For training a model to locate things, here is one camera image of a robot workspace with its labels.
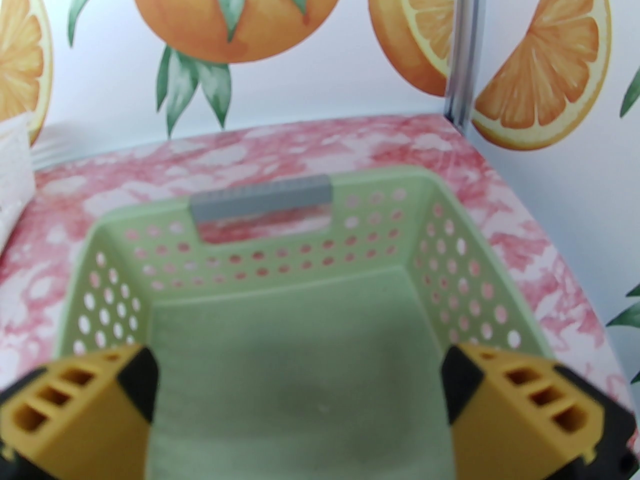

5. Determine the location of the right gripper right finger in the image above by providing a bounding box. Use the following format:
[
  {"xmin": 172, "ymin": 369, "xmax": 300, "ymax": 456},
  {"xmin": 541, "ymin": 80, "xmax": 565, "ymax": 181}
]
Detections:
[{"xmin": 442, "ymin": 343, "xmax": 640, "ymax": 480}]

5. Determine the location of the light green plastic basket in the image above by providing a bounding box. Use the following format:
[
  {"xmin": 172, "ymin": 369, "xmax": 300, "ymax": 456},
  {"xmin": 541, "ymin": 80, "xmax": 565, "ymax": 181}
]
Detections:
[{"xmin": 50, "ymin": 165, "xmax": 557, "ymax": 480}]

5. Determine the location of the white plastic mesh basket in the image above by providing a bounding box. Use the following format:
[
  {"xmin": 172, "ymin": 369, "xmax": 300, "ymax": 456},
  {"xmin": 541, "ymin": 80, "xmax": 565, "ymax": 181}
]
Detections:
[{"xmin": 0, "ymin": 115, "xmax": 37, "ymax": 250}]

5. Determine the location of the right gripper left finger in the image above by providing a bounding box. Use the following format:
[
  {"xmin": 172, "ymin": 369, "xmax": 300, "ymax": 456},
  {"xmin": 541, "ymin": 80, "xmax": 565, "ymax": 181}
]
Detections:
[{"xmin": 0, "ymin": 343, "xmax": 161, "ymax": 480}]

